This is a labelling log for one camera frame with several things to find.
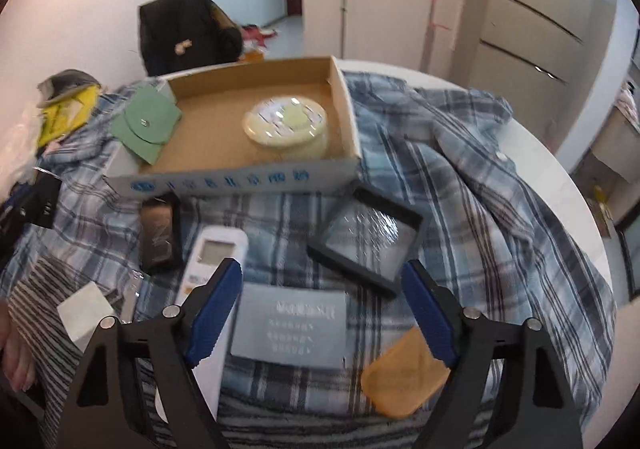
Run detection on pink pole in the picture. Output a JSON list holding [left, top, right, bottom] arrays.
[[422, 0, 453, 72]]

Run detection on black square display frame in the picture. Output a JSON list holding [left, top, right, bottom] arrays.
[[306, 185, 425, 299]]

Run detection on black white striped cloth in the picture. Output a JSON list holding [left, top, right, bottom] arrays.
[[0, 254, 161, 449]]

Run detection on person's left forearm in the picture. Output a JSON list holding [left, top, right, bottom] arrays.
[[0, 301, 38, 392]]

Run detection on red things on floor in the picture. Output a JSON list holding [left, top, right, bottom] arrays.
[[240, 24, 278, 47]]

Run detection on green snap pouch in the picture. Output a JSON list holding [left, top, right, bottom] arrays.
[[109, 86, 183, 164]]

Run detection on black bag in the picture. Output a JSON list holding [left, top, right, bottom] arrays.
[[137, 0, 244, 77]]

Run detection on white remote control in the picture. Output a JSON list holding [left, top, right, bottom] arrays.
[[154, 225, 249, 422]]

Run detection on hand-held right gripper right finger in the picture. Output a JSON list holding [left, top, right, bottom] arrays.
[[401, 259, 585, 449]]

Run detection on round yellow lidded container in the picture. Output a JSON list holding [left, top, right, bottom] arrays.
[[242, 95, 331, 160]]

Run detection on black packet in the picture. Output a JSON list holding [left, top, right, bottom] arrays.
[[0, 166, 63, 270]]

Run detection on blue plaid shirt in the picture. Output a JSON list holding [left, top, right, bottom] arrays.
[[0, 71, 617, 449]]

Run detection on orange translucent plastic piece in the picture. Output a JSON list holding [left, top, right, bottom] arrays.
[[360, 326, 448, 420]]

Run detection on white small box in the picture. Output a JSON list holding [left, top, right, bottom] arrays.
[[56, 281, 117, 352]]

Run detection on shallow cardboard box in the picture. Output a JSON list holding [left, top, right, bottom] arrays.
[[102, 55, 363, 197]]

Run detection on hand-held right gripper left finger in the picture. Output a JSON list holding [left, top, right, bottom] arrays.
[[59, 258, 244, 449]]

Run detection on grey card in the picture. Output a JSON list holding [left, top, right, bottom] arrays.
[[230, 283, 349, 370]]

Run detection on yellow and grey bag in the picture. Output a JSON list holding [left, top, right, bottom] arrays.
[[36, 70, 103, 150]]

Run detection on dark brown small box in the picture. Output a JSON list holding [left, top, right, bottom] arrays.
[[139, 192, 183, 275]]

